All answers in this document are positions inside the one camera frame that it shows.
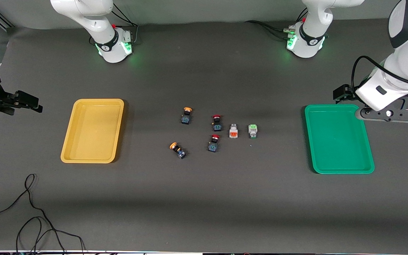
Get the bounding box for aluminium profile rail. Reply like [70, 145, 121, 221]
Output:
[0, 9, 14, 29]

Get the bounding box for black left arm base cables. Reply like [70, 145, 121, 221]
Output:
[245, 7, 308, 42]

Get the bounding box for red push button blue base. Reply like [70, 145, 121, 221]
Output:
[208, 134, 221, 153]
[211, 114, 223, 132]

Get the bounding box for yellow push button blue base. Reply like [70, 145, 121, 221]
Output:
[169, 142, 187, 159]
[181, 107, 194, 125]

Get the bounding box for black arm base cables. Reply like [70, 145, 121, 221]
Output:
[107, 3, 139, 46]
[245, 7, 308, 42]

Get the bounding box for black right arm base cables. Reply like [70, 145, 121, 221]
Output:
[107, 3, 139, 46]

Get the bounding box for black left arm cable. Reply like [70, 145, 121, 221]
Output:
[351, 56, 408, 93]

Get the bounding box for thin black loose cable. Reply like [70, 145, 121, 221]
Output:
[16, 216, 86, 255]
[0, 173, 66, 255]

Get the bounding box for yellow plastic tray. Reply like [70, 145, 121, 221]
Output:
[61, 98, 125, 164]

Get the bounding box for green plastic tray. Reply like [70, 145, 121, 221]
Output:
[304, 104, 375, 175]

